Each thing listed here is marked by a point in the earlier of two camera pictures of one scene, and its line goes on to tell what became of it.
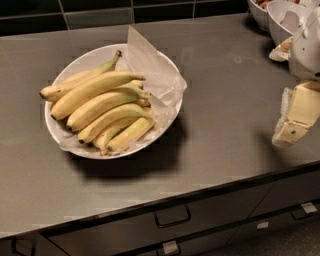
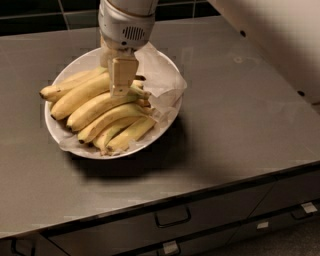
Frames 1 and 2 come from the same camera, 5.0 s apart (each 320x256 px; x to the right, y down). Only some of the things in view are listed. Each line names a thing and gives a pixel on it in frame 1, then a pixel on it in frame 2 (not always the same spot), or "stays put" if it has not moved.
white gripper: [306, 50] to [124, 29]
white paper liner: [165, 86] stays put
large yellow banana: [98, 85] stays put
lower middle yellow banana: [96, 126] stays put
